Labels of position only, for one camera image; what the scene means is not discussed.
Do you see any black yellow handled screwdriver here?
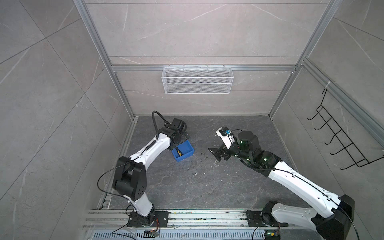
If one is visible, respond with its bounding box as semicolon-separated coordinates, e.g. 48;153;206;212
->
176;148;183;157

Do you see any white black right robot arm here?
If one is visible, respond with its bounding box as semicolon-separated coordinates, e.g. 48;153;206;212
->
209;127;355;240

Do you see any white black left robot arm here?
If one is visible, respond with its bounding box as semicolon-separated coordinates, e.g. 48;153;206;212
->
113;118;188;217

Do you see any blue plastic bin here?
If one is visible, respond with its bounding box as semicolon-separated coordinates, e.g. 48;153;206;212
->
172;140;195;162

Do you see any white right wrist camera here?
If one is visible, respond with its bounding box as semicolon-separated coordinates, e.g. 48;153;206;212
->
216;127;235;149

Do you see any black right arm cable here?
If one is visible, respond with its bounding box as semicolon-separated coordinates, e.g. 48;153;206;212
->
230;128;361;240

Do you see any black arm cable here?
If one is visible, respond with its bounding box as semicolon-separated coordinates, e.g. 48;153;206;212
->
230;128;361;240
96;161;133;200

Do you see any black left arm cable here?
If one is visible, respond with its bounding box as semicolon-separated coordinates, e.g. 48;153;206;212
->
96;161;133;200

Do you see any white wire mesh basket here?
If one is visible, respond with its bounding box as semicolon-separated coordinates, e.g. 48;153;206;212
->
162;67;234;95

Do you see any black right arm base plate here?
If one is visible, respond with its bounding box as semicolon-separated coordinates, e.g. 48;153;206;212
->
245;210;289;227

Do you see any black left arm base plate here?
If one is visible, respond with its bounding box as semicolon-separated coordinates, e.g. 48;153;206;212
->
127;211;169;228

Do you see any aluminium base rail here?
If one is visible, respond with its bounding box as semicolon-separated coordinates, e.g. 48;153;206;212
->
82;208;304;240

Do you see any black wire hook rack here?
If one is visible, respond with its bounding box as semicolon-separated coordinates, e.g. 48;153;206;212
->
307;89;384;170

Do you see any aluminium left corner post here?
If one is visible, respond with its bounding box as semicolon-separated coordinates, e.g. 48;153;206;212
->
74;0;135;120

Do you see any aluminium corner frame post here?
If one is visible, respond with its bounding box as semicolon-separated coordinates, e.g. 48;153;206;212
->
269;0;343;119

